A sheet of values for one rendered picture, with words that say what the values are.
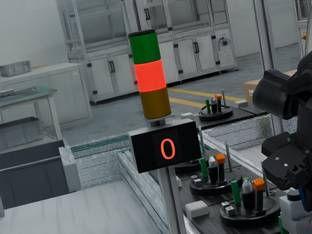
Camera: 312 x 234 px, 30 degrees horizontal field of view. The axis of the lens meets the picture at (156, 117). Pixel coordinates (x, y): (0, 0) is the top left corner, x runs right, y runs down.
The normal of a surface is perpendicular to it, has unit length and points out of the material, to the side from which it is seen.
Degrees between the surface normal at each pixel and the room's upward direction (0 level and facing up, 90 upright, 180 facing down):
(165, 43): 90
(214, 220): 0
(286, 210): 90
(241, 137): 90
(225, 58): 90
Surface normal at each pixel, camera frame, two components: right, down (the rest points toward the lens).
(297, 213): 0.22, 0.14
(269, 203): -0.19, -0.96
